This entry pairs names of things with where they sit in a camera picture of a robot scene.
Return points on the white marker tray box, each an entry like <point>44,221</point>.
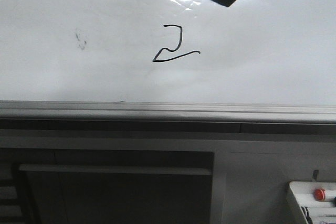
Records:
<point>304,207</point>

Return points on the white whiteboard with aluminium frame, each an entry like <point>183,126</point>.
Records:
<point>259,66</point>

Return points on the dark cabinet with white bar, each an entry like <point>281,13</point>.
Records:
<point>82,186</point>

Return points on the red capped marker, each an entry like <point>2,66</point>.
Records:
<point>326,195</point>

